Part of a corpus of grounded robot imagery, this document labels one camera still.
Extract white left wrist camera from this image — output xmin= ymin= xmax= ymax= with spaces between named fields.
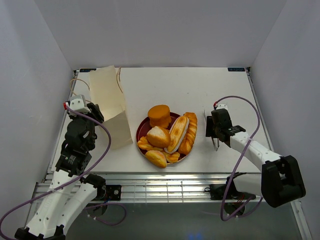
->
xmin=63 ymin=94 xmax=91 ymax=114

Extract dark red round plate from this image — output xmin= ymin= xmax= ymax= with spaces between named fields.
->
xmin=136 ymin=117 xmax=187 ymax=165

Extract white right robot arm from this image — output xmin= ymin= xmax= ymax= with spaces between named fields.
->
xmin=205 ymin=108 xmax=306 ymax=208

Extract small twisted pastry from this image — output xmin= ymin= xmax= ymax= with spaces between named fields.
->
xmin=137 ymin=136 xmax=164 ymax=152

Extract purple cable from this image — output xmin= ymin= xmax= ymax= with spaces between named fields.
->
xmin=213 ymin=95 xmax=264 ymax=222
xmin=0 ymin=107 xmax=112 ymax=239

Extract metal tongs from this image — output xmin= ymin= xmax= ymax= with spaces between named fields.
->
xmin=203 ymin=109 xmax=220 ymax=152

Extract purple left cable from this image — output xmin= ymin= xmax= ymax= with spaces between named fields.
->
xmin=0 ymin=107 xmax=112 ymax=239

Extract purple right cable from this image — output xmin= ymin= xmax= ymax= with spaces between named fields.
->
xmin=213 ymin=95 xmax=264 ymax=222

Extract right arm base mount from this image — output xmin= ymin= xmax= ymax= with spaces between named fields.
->
xmin=204 ymin=184 xmax=242 ymax=200

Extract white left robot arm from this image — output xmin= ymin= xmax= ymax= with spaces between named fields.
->
xmin=14 ymin=99 xmax=106 ymax=240

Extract long white-edged bread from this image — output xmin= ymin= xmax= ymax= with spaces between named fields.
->
xmin=164 ymin=115 xmax=190 ymax=154

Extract small croissant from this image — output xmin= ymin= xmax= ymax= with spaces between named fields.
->
xmin=162 ymin=151 xmax=180 ymax=164

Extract cream paper bag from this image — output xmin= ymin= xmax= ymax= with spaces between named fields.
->
xmin=89 ymin=65 xmax=133 ymax=150

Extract blue label sticker right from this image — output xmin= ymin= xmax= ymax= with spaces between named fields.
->
xmin=227 ymin=67 xmax=246 ymax=72

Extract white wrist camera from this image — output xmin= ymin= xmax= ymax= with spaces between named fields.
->
xmin=213 ymin=101 xmax=228 ymax=110
xmin=63 ymin=94 xmax=91 ymax=114

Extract blue label sticker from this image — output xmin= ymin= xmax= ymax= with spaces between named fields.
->
xmin=227 ymin=67 xmax=246 ymax=72
xmin=79 ymin=68 xmax=97 ymax=73

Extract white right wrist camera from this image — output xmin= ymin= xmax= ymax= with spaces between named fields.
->
xmin=213 ymin=101 xmax=228 ymax=110

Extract sugared round bread roll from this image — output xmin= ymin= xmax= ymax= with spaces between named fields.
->
xmin=146 ymin=126 xmax=171 ymax=148

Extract round orange bun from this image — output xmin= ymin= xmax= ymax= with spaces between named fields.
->
xmin=147 ymin=104 xmax=172 ymax=129

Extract blue label sticker left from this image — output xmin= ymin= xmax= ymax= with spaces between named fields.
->
xmin=79 ymin=68 xmax=97 ymax=73

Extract long braided pastry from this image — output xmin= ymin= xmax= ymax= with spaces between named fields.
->
xmin=178 ymin=112 xmax=198 ymax=155

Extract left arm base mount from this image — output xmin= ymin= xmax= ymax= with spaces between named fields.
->
xmin=100 ymin=185 xmax=122 ymax=201

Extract golden turnover bread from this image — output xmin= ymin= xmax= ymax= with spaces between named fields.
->
xmin=145 ymin=150 xmax=167 ymax=169

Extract aluminium frame rail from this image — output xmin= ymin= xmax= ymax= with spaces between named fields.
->
xmin=31 ymin=172 xmax=301 ymax=204

